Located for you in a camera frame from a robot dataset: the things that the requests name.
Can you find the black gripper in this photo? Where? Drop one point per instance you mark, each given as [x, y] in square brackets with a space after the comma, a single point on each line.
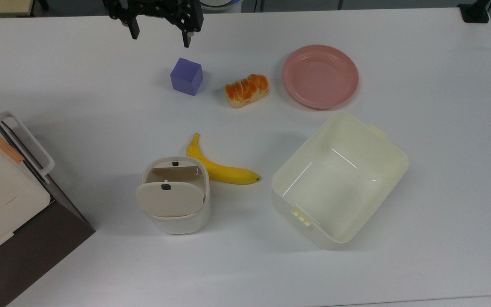
[156, 7]

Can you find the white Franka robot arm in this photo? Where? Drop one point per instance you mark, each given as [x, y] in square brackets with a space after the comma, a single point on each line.
[220, 5]

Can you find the cream trash can with lid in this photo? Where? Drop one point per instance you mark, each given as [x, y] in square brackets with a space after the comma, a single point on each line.
[171, 200]

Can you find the purple cube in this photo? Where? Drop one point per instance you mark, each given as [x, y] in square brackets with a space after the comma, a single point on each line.
[186, 76]

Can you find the toy bread loaf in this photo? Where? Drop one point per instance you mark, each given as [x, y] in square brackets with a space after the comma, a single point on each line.
[246, 90]

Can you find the yellow banana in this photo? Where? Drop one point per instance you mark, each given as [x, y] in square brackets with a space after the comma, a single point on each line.
[224, 172]

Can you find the pink plastic plate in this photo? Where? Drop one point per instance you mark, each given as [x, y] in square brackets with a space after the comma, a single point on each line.
[320, 76]

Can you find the orange tag on box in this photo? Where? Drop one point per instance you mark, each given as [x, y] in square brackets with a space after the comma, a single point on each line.
[0, 143]

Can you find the cream open plastic bin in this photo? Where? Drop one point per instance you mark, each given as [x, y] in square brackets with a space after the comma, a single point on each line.
[335, 192]

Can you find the dark brown drawer cabinet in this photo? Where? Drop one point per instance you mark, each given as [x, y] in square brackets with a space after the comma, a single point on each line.
[36, 256]

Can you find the black stand base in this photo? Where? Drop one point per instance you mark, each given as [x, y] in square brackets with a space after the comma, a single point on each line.
[475, 13]

